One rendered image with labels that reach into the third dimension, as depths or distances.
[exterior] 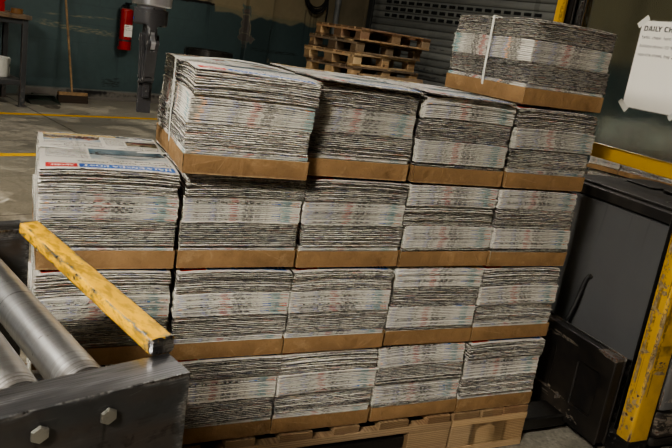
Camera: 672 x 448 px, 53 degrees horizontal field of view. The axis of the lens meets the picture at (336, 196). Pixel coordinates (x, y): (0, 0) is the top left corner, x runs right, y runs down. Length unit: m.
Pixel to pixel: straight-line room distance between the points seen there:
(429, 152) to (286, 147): 0.40
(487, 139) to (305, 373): 0.78
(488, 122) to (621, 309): 0.98
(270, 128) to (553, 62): 0.82
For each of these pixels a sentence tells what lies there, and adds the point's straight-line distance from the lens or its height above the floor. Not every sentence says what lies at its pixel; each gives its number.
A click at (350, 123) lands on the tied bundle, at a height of 0.97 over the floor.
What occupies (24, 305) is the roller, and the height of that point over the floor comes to 0.80.
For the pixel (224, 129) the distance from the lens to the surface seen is 1.48.
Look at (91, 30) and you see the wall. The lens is 8.56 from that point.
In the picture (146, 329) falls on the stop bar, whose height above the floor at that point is 0.82.
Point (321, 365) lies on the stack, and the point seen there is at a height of 0.33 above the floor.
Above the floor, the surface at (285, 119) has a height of 0.97.
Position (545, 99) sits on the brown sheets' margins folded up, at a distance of 1.94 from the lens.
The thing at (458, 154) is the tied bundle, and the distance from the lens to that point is 1.79.
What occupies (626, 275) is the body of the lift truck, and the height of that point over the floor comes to 0.53.
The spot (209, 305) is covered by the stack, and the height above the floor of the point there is 0.52.
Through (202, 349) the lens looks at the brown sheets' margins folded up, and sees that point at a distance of 1.68.
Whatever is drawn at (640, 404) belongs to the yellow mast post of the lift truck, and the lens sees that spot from 2.35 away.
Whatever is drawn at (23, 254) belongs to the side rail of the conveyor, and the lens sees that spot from 1.19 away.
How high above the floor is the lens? 1.17
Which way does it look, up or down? 13 degrees down
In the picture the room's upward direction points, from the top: 9 degrees clockwise
